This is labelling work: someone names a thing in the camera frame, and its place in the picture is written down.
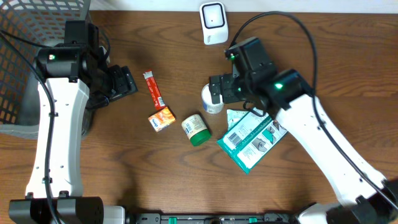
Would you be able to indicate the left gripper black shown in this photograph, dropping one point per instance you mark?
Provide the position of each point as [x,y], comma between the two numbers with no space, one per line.
[125,83]

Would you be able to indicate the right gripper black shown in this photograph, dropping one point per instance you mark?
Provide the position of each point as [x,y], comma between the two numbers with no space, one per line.
[232,94]

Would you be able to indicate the white jar blue label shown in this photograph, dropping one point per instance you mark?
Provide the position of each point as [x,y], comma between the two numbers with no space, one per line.
[207,103]

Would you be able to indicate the red white small packet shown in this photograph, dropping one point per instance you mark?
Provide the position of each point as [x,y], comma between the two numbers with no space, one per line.
[154,90]

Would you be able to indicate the green lid jar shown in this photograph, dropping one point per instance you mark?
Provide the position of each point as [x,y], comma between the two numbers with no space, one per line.
[196,130]

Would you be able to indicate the orange small box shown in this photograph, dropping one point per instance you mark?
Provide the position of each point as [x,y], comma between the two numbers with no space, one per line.
[161,119]

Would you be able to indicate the green white package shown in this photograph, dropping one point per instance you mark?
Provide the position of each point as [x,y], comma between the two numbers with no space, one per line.
[251,139]

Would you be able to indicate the pale green wipes packet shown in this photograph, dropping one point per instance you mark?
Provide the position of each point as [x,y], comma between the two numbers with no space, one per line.
[234,116]

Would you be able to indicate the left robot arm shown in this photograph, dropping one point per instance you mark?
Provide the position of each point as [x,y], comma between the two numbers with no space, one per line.
[74,77]

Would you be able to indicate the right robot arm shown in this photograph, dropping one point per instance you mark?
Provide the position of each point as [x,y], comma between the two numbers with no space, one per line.
[363,193]

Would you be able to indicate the white barcode scanner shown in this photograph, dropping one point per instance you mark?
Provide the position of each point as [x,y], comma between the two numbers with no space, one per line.
[214,23]

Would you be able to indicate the grey plastic mesh basket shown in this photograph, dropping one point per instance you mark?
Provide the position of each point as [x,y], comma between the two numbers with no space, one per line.
[28,25]

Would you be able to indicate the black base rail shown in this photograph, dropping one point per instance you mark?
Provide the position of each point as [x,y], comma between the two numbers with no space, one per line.
[266,218]

